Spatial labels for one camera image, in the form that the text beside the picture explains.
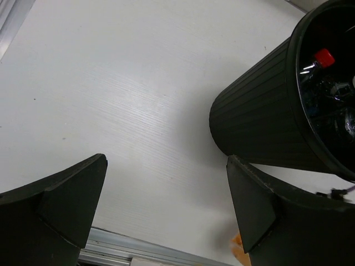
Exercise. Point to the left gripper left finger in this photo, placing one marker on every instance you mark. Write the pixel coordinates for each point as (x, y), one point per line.
(47, 222)

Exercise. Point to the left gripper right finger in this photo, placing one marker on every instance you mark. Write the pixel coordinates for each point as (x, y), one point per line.
(281, 224)

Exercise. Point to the orange juice bottle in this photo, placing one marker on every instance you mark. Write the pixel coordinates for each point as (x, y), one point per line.
(238, 250)

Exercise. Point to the red label water bottle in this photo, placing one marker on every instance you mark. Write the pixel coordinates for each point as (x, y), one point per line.
(319, 61)

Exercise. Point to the blue label bottle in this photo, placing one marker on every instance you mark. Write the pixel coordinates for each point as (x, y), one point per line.
(343, 95)

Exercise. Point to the black plastic waste bin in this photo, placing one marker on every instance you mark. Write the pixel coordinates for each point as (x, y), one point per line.
(267, 117)

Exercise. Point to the metal rail across table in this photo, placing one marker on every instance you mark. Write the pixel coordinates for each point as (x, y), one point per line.
(108, 248)

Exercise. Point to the left aluminium frame rail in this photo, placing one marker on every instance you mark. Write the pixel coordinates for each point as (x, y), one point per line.
(13, 14)

